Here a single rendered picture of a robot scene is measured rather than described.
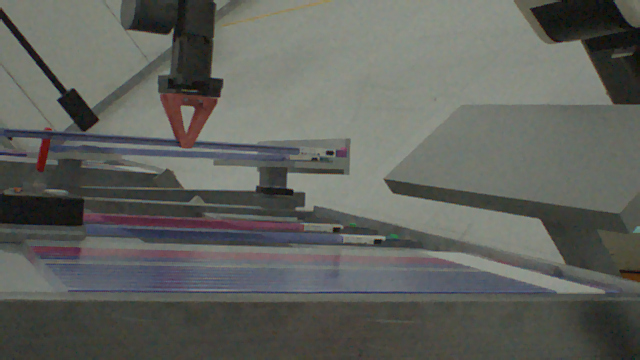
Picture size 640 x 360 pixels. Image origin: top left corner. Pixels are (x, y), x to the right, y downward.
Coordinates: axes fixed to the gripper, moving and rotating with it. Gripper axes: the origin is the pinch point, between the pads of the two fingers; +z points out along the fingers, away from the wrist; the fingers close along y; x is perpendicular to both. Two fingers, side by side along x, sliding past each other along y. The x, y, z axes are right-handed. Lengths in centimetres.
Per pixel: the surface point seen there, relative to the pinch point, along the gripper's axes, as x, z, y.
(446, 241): 24.7, 8.7, 29.1
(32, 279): -27, 9, 48
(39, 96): 91, -7, -749
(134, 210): -4.4, 10.7, -7.5
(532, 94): 169, -22, -122
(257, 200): 15.8, 8.7, -9.5
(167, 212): 0.6, 10.8, -7.5
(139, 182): 17, 14, -84
